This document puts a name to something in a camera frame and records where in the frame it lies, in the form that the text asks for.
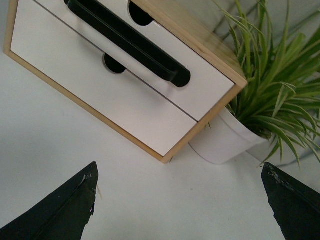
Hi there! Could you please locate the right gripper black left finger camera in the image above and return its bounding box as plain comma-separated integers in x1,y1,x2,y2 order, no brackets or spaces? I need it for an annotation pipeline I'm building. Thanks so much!
0,161,98,240

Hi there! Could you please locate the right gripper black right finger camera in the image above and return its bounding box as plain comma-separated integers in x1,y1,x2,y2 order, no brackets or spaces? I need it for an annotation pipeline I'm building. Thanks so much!
261,162,320,240

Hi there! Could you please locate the white drawer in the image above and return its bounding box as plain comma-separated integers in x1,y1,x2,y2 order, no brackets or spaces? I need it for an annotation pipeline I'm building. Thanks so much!
11,0,196,156
40,0,234,120

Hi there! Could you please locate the wooden drawer cabinet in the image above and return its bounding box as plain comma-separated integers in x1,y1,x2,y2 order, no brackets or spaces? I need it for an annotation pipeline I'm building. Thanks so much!
4,0,247,163

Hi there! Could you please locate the white plant pot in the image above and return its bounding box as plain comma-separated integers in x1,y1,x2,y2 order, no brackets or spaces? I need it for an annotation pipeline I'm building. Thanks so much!
188,104,270,165

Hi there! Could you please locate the green spider plant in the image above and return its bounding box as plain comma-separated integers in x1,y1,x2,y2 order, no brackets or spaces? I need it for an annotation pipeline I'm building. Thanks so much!
223,0,320,160

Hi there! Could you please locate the grey curtain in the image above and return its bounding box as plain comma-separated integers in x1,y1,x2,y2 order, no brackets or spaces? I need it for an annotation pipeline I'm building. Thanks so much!
179,0,320,56

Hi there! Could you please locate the black bar handle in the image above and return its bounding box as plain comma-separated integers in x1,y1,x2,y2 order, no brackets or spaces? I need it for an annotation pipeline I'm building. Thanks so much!
64,0,191,88

